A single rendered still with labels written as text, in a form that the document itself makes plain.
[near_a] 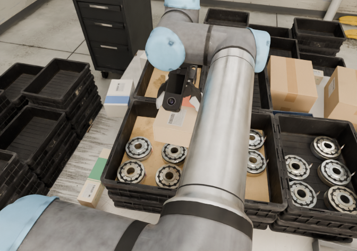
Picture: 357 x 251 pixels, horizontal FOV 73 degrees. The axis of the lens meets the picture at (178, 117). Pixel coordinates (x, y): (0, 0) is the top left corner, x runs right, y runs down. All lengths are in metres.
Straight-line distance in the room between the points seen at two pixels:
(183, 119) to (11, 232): 0.53
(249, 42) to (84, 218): 0.35
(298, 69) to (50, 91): 1.62
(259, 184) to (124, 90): 0.81
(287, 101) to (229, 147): 1.07
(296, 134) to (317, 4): 3.19
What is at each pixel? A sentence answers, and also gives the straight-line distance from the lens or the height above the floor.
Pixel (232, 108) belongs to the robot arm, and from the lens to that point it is 0.31.
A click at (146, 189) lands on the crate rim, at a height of 0.93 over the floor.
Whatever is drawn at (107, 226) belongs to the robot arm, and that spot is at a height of 1.43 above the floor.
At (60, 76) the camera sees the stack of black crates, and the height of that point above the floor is 0.49.
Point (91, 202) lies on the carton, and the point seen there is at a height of 0.76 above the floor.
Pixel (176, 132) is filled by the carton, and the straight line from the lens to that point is 0.68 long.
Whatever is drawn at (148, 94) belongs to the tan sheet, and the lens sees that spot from 1.22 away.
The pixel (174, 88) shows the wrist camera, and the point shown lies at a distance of 0.61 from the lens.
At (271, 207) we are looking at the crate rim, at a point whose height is 0.93.
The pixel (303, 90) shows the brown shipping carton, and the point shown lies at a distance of 1.33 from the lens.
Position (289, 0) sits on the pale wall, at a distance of 4.10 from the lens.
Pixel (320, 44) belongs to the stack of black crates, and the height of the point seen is 0.52.
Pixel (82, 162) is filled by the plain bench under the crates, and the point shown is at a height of 0.70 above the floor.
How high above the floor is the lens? 1.66
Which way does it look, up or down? 49 degrees down
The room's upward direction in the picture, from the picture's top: straight up
